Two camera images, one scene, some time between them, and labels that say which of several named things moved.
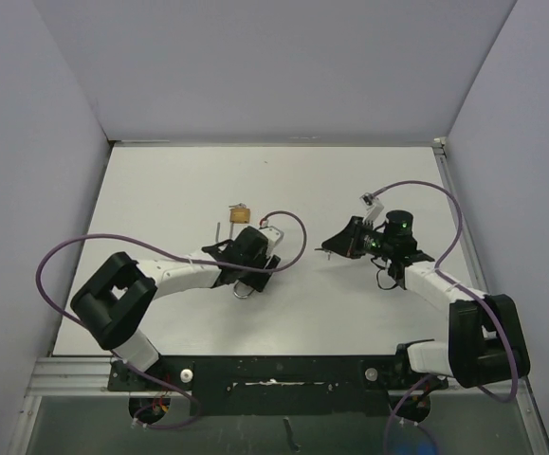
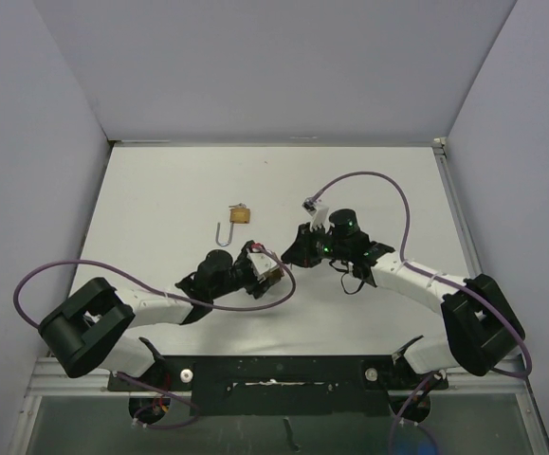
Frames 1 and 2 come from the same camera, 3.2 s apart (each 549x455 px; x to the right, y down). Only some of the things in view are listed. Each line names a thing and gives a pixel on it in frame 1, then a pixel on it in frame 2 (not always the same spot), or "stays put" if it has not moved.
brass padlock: [242, 297] → [273, 276]
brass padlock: [236, 216] stays put
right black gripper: [347, 242] → [301, 253]
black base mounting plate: [276, 385] stays put
